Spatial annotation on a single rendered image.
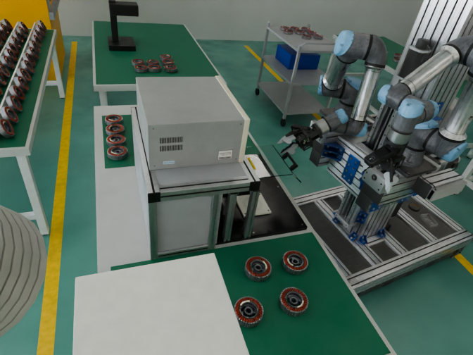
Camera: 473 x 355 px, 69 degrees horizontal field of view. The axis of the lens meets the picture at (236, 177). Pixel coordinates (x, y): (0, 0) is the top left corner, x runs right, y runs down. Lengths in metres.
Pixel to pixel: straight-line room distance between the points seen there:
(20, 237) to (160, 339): 0.46
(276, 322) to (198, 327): 0.62
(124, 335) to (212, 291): 0.22
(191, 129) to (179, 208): 0.31
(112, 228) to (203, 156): 0.56
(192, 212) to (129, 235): 0.37
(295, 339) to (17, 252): 1.12
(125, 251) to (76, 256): 1.05
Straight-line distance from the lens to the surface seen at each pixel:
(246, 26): 7.20
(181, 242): 1.52
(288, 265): 1.54
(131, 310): 0.87
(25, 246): 0.46
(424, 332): 2.67
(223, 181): 1.35
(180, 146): 1.34
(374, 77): 1.84
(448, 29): 2.03
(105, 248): 1.61
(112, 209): 1.78
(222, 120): 1.34
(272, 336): 1.39
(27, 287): 0.46
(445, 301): 2.93
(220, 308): 0.87
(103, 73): 3.22
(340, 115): 1.77
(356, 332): 1.50
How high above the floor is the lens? 1.95
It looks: 37 degrees down
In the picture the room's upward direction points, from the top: 9 degrees clockwise
